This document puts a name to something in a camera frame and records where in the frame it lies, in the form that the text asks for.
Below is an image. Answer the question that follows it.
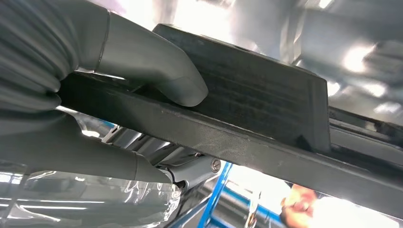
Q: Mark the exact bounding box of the stainless steel workbench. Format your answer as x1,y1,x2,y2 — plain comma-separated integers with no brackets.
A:
230,0,403,125

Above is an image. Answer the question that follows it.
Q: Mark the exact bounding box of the blue metal frame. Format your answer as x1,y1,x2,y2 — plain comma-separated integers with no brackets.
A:
170,161,284,228

